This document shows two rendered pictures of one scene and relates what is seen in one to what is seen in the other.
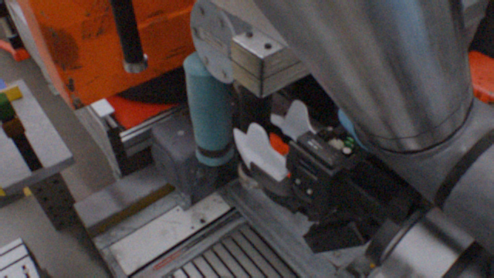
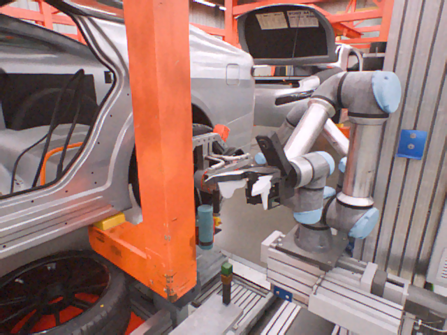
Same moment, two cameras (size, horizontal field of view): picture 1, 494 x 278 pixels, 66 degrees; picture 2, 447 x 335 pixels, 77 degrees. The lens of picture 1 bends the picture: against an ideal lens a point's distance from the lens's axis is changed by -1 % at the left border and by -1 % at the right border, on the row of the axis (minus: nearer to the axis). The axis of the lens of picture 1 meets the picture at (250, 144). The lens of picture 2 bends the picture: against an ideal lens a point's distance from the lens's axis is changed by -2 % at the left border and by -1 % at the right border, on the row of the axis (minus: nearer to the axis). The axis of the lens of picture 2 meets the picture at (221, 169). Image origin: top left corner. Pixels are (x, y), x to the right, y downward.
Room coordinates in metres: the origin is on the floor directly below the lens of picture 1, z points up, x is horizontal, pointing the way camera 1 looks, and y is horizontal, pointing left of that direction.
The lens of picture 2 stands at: (0.89, 1.55, 1.44)
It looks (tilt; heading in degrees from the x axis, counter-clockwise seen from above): 18 degrees down; 257
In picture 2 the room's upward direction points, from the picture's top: straight up
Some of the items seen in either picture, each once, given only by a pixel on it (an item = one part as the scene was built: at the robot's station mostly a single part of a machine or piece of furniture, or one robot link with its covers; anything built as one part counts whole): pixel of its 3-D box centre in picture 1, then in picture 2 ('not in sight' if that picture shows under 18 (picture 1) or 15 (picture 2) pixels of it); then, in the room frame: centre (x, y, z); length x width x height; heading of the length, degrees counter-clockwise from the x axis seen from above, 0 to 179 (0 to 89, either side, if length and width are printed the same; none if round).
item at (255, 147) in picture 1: (257, 144); not in sight; (0.29, -0.01, 0.85); 0.09 x 0.03 x 0.06; 48
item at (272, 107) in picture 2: not in sight; (316, 76); (-2.38, -3.96, 1.49); 4.95 x 1.86 x 1.59; 39
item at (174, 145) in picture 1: (222, 148); (167, 284); (0.88, 0.09, 0.26); 0.42 x 0.18 x 0.35; 129
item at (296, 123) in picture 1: (295, 122); not in sight; (0.33, -0.05, 0.85); 0.09 x 0.03 x 0.06; 30
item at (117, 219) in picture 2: not in sight; (107, 218); (1.18, 0.04, 0.71); 0.14 x 0.14 x 0.05; 39
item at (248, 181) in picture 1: (255, 133); not in sight; (0.34, -0.01, 0.83); 0.04 x 0.04 x 0.16
